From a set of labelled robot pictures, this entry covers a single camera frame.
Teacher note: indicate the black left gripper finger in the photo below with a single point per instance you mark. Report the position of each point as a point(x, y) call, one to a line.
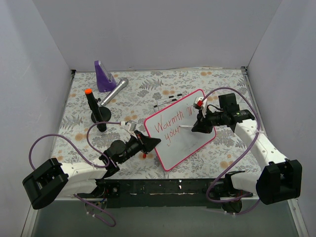
point(150, 144)
point(148, 139)

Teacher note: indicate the pink framed whiteboard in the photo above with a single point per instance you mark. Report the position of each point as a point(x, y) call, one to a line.
point(177, 143)

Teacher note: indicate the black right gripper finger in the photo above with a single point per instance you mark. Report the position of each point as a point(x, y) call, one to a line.
point(201, 120)
point(202, 128)

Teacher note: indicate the floral patterned table mat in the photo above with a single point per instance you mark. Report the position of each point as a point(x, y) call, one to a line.
point(79, 139)

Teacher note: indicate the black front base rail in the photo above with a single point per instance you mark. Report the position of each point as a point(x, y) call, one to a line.
point(121, 193)

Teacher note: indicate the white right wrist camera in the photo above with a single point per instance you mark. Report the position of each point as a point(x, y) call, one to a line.
point(200, 104)

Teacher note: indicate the purple wedge stand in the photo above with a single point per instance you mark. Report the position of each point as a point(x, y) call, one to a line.
point(105, 80)

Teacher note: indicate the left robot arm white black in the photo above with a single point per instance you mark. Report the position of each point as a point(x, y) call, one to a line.
point(55, 179)

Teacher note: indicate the white red whiteboard marker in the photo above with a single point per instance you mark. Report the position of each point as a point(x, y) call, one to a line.
point(186, 126)

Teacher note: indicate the black torch with orange cap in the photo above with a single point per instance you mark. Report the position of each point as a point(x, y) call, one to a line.
point(98, 113)

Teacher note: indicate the silver microphone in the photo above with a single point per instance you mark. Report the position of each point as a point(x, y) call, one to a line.
point(120, 86)

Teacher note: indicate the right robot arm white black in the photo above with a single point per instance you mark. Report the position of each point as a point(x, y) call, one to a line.
point(280, 178)

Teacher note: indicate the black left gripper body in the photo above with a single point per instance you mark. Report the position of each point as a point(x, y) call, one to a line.
point(142, 142)

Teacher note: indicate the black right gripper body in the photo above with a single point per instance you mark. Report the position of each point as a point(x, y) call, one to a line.
point(204, 121)

